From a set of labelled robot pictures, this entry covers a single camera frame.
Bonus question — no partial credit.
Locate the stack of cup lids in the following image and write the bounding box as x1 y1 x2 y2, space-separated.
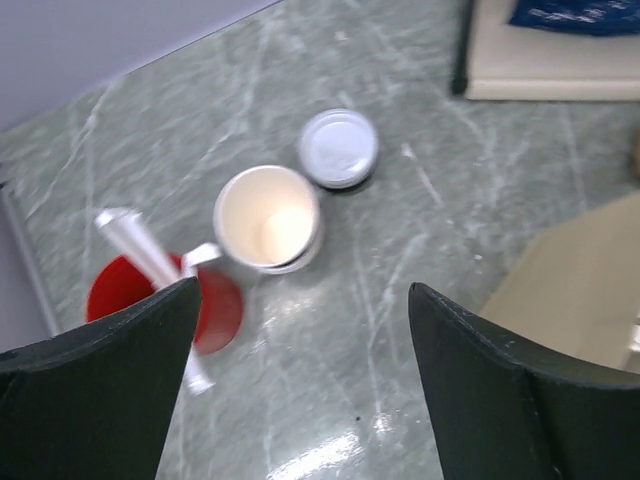
297 109 379 190

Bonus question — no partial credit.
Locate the stack of paper cups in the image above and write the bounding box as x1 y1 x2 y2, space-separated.
212 165 324 275

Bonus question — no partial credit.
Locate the beige checkered shelf rack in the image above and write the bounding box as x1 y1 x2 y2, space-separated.
451 1 639 102

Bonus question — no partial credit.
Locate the kraft paper bag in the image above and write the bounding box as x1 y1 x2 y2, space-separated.
479 194 639 370

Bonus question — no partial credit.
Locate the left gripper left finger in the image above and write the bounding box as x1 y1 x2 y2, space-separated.
1 277 201 479

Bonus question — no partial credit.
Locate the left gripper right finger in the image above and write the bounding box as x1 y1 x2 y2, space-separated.
408 283 639 479

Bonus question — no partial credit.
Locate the red cup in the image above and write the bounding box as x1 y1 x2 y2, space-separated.
85 256 244 356

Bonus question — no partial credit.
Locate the blue snack bag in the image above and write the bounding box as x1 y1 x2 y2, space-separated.
509 0 639 37

